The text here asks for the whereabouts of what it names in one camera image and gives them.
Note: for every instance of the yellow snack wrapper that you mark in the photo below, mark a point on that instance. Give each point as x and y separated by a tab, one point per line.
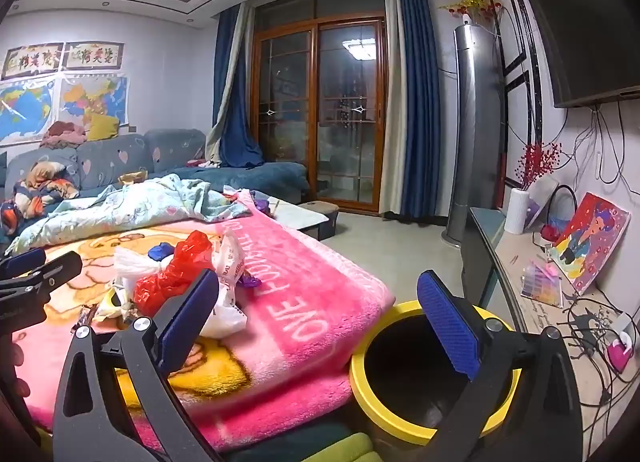
114	303

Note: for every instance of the orange patterned blanket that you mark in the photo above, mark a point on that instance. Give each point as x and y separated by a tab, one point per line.
35	192

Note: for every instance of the small white camera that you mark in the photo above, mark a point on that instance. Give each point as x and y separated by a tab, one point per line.
468	20

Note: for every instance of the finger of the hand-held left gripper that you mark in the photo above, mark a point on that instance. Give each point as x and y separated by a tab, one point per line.
22	262
62	269

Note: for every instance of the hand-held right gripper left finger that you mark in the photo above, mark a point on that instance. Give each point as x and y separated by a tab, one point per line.
187	322

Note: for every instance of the white power adapter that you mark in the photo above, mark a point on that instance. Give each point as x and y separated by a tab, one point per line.
622	323

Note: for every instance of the yellow pillow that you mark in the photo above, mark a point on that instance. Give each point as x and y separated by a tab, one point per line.
103	126

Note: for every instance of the white plastic bag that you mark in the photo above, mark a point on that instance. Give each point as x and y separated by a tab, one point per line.
227	262

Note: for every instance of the framed calligraphy picture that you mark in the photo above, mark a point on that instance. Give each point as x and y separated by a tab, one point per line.
32	61
95	55

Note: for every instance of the small blue wrapper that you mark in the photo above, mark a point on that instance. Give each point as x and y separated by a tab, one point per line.
161	250

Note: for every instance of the blue patterned sofa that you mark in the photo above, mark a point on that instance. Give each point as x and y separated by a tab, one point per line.
270	176

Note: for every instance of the wall mounted television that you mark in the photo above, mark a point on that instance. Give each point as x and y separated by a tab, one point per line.
585	31

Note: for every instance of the pile of clothes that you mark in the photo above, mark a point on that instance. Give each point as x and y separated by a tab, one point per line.
62	134

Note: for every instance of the person's left hand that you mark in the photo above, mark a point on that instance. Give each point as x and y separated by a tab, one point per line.
17	367

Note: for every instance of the white marble coffee table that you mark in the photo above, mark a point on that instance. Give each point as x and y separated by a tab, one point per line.
295	214

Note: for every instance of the dark snack wrapper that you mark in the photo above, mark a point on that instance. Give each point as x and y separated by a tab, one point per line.
86	316

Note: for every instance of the red upright cylinder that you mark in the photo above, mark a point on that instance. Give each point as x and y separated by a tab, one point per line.
500	187

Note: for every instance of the country map poster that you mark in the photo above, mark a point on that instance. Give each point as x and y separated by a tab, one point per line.
95	96

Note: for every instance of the light blue floral quilt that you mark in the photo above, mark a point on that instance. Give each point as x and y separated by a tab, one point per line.
115	212

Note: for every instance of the wooden sliding glass door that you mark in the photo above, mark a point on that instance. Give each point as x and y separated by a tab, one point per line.
350	141

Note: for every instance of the purple cloth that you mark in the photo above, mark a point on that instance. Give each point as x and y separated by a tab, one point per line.
262	204

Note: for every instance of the blue curtain with beige lining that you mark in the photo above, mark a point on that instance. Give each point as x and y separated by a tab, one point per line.
420	116
235	136

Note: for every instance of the small pink cloth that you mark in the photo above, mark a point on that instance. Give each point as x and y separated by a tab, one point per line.
197	161

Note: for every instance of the purple candy wrapper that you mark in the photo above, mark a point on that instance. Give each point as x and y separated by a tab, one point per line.
248	282

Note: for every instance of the silver tower air conditioner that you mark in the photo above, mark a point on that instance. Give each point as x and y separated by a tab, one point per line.
475	141

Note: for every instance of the colourful painting canvas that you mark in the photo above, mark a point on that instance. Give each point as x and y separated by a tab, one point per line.
595	242

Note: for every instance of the black wall frame trim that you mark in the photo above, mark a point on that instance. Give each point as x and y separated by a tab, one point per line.
536	116

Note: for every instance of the dark storage stool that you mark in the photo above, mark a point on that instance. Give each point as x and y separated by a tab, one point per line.
325	222

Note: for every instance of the world map poster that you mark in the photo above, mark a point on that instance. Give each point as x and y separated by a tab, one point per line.
25	111

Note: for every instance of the dark green cloth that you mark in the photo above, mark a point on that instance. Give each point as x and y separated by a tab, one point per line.
290	442

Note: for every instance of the colourful bead box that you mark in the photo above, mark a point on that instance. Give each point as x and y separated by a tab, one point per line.
542	284

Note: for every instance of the green fleece clothing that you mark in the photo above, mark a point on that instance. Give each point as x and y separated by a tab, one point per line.
350	447

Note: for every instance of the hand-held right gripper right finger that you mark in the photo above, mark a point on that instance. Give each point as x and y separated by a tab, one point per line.
450	327

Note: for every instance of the white paper roll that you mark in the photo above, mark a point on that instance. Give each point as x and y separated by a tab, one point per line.
516	212

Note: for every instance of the yellow rimmed black bin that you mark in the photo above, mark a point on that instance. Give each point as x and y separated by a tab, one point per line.
370	392

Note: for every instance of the red plastic bag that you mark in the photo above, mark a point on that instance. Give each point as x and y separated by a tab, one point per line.
170	277

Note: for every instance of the grey leaning board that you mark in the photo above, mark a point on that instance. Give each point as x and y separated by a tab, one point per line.
545	194

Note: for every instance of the long television cabinet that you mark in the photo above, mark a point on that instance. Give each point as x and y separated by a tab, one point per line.
475	252

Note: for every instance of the brown wicker basket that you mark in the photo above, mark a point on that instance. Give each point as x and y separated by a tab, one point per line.
132	176

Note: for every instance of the pink printed blanket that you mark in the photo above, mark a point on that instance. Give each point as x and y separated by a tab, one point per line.
310	292

